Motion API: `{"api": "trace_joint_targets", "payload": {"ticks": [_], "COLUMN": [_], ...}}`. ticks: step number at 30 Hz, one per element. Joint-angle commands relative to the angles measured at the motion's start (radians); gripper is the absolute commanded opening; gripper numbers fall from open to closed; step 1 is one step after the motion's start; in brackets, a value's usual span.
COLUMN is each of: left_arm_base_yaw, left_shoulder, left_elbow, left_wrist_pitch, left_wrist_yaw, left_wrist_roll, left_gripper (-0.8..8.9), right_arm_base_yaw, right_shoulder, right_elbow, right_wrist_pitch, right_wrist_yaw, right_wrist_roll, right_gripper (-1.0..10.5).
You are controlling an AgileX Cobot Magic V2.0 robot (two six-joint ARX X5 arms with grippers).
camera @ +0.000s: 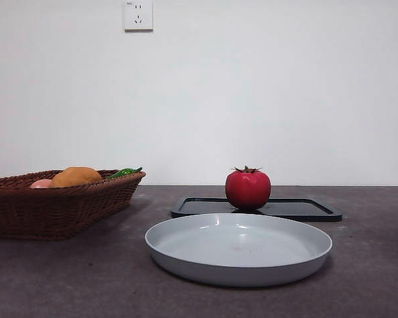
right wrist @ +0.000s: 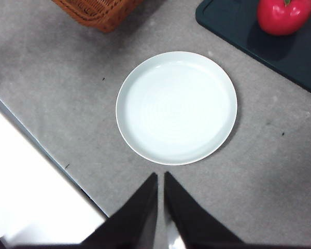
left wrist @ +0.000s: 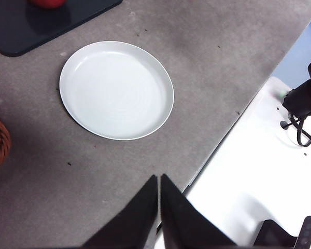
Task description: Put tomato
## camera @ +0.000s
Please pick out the grey round plate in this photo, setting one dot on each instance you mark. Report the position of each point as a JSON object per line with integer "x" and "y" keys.
{"x": 238, "y": 245}

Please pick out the red tomato with green stem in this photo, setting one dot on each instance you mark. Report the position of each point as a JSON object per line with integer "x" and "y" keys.
{"x": 248, "y": 190}

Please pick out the brown wicker basket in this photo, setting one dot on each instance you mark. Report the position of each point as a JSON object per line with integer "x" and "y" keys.
{"x": 53, "y": 212}

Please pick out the black rectangular tray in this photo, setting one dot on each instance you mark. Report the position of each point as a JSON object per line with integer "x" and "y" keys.
{"x": 202, "y": 207}

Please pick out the orange-brown round potato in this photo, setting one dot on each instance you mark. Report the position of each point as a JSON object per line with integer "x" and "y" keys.
{"x": 76, "y": 175}

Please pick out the white wall power socket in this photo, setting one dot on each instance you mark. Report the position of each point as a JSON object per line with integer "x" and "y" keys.
{"x": 138, "y": 16}

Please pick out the pink peach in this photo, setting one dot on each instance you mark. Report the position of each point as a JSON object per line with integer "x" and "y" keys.
{"x": 41, "y": 183}

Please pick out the green chili pepper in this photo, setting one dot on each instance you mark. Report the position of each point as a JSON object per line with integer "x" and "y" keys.
{"x": 124, "y": 172}

